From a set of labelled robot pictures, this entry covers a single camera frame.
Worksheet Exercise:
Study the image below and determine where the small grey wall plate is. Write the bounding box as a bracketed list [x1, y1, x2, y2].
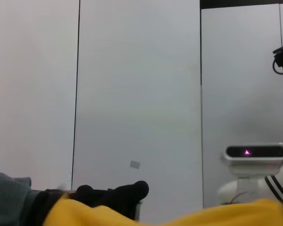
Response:
[129, 160, 142, 170]

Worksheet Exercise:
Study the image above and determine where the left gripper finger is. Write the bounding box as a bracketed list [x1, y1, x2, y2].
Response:
[103, 180, 149, 221]
[75, 185, 110, 208]

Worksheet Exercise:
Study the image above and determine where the yellow and grey towel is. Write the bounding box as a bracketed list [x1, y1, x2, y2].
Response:
[0, 171, 283, 226]

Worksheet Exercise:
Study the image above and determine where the silver robot head camera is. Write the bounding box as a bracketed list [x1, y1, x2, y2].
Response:
[221, 142, 283, 176]

